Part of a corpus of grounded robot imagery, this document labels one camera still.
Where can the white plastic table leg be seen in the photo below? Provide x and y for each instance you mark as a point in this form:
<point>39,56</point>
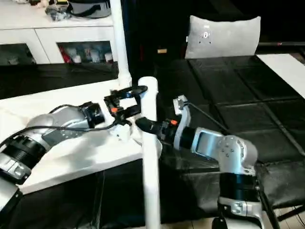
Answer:
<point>121,43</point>
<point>151,167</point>

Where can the white plastic table top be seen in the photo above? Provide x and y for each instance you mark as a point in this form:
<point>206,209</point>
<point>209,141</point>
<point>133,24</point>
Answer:
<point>71,157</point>

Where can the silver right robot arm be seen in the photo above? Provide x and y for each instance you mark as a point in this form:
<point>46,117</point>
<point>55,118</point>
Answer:
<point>224,152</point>

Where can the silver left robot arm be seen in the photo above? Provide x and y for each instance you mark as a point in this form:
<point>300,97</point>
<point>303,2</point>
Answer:
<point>52,129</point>

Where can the small yellow label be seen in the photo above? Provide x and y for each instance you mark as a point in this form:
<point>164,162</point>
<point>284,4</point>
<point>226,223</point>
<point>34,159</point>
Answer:
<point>162,50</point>

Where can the black cabinet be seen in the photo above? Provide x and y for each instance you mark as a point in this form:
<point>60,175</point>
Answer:
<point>157,28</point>

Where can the black work mat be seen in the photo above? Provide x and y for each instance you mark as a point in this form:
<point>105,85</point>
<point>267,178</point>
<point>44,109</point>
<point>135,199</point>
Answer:
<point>248,105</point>

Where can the white cabinet with glass doors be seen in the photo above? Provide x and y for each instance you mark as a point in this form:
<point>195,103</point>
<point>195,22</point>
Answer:
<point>47,40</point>

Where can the dark gear on cabinet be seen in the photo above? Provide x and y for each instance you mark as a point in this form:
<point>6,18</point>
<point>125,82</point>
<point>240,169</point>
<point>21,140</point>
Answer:
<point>81,8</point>

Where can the grey cushion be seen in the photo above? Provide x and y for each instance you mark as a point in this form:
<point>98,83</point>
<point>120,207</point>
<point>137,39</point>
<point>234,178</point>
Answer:
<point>221,38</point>

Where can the white board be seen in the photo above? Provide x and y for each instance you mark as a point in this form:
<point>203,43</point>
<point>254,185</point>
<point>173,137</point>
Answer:
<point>286,67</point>

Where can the black metal bench leg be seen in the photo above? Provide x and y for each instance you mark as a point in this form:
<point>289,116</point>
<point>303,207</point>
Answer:
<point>290,213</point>

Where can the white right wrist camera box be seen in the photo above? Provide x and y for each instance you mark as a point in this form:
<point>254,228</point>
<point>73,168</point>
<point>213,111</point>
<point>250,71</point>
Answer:
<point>182,119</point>

